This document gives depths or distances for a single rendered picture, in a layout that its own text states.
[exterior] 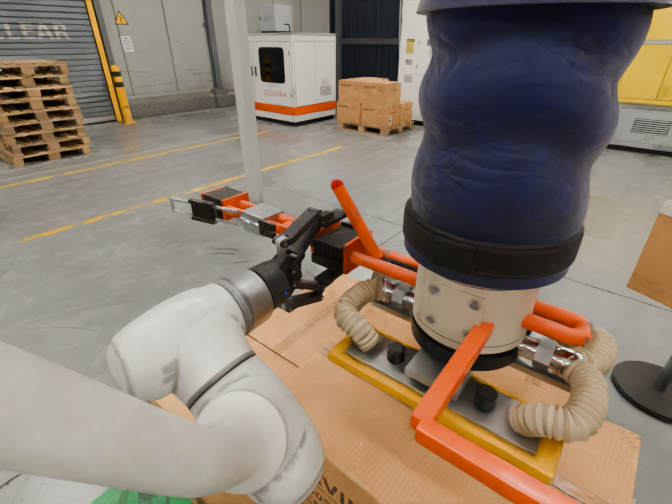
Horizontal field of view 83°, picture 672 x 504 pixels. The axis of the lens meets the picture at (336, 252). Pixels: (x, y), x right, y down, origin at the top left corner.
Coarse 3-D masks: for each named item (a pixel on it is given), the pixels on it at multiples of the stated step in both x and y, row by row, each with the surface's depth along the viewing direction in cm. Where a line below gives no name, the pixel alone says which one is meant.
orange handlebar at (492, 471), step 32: (288, 224) 76; (352, 256) 67; (384, 256) 67; (544, 320) 51; (576, 320) 51; (480, 352) 48; (448, 384) 41; (416, 416) 38; (448, 448) 35; (480, 448) 35; (480, 480) 34; (512, 480) 32
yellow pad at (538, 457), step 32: (352, 352) 62; (384, 352) 62; (416, 352) 62; (384, 384) 57; (416, 384) 56; (480, 384) 56; (448, 416) 52; (480, 416) 51; (512, 448) 48; (544, 448) 48; (544, 480) 45
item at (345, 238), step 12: (324, 228) 71; (336, 228) 74; (348, 228) 74; (324, 240) 70; (336, 240) 69; (348, 240) 69; (360, 240) 68; (312, 252) 71; (324, 252) 69; (336, 252) 66; (348, 252) 66; (324, 264) 69; (336, 264) 67; (348, 264) 67
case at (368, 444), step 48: (288, 384) 80; (336, 384) 80; (528, 384) 80; (336, 432) 70; (384, 432) 70; (624, 432) 70; (336, 480) 66; (384, 480) 62; (432, 480) 62; (576, 480) 62; (624, 480) 62
